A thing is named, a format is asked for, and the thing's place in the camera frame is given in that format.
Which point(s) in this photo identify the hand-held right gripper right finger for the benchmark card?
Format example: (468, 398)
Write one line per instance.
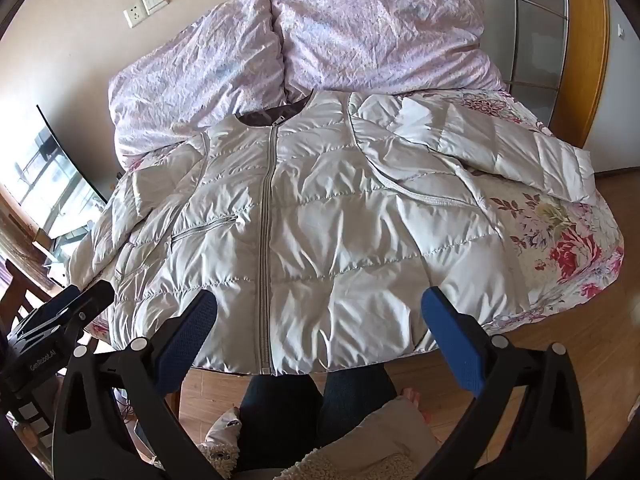
(450, 335)

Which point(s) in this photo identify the person's foot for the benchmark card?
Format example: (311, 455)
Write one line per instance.
(415, 400)

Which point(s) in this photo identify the person's leg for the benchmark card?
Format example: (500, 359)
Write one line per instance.
(277, 410)
(355, 400)

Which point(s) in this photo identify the person's left leg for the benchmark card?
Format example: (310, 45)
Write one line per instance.
(277, 410)

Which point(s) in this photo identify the white light switch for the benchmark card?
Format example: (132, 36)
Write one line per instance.
(154, 0)

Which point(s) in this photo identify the floral bed sheet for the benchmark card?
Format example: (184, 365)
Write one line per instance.
(560, 240)

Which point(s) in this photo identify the person's legs and slippers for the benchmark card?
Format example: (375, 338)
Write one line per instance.
(370, 440)

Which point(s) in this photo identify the person's right leg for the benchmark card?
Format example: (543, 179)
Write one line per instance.
(355, 400)

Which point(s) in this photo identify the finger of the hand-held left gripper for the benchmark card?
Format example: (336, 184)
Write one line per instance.
(92, 300)

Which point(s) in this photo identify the wooden wardrobe with glass doors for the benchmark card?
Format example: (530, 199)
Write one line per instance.
(530, 25)

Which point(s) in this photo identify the small white wall switch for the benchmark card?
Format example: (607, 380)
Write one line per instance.
(621, 32)

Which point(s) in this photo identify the white puffer jacket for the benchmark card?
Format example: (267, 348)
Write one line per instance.
(325, 220)

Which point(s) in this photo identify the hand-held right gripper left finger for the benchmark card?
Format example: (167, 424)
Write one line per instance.
(192, 332)

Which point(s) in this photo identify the wooden chair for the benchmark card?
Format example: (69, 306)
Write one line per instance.
(12, 290)

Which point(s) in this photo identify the lilac floral pillow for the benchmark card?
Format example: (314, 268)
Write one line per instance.
(200, 70)
(380, 35)

